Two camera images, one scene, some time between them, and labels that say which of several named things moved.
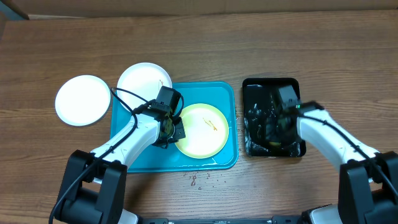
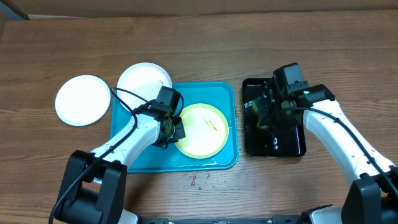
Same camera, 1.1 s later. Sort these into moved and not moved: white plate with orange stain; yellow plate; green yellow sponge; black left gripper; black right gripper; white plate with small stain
Moved: green yellow sponge; black right gripper
Not moved: white plate with small stain; white plate with orange stain; yellow plate; black left gripper
